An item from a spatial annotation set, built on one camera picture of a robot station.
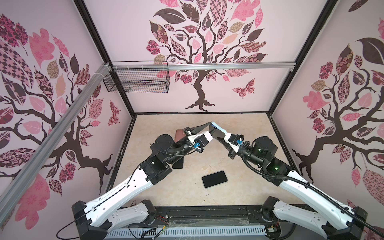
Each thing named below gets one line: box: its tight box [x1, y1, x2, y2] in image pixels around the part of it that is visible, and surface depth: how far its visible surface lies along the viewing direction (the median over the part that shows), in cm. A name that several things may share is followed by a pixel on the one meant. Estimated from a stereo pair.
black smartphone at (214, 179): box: [202, 171, 228, 188], surface depth 88 cm
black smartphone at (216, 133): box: [209, 123, 226, 139], surface depth 54 cm
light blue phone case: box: [210, 121, 227, 135], surface depth 54 cm
